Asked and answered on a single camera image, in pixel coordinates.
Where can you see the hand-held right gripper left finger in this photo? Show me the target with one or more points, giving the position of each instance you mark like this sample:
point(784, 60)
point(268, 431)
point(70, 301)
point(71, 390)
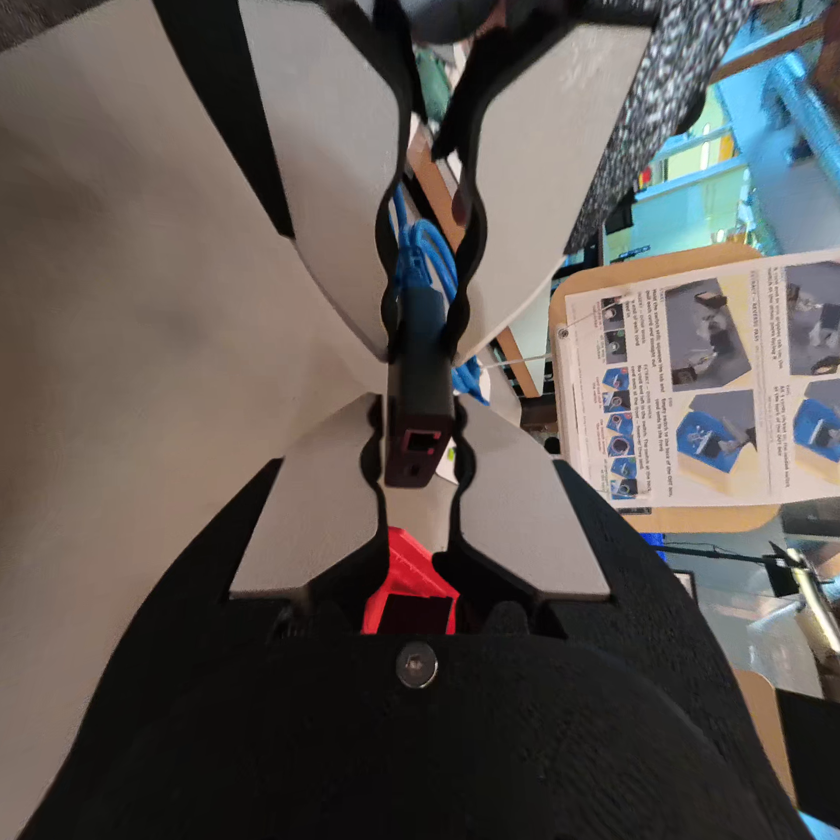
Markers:
point(308, 512)

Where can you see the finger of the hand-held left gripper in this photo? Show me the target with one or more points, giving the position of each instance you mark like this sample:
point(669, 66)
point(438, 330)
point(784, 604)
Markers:
point(544, 164)
point(334, 164)

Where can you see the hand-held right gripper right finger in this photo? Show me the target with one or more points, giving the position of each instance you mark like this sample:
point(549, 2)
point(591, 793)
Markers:
point(525, 518)

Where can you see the black network adapter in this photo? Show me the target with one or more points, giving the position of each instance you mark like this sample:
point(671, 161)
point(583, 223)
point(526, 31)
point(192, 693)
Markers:
point(420, 367)

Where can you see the white desk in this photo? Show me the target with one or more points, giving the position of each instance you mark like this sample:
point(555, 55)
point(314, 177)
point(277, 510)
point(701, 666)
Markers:
point(131, 394)

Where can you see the red bin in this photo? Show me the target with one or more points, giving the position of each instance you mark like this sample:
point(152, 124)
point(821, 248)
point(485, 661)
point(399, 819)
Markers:
point(407, 571)

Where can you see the wooden display board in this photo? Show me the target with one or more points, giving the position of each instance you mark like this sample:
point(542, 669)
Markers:
point(656, 262)

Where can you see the printed instruction sheet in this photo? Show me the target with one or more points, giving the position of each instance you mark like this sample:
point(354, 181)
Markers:
point(709, 394)

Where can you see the black tripod stand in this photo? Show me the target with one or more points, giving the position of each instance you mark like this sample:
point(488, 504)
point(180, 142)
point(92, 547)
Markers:
point(774, 564)

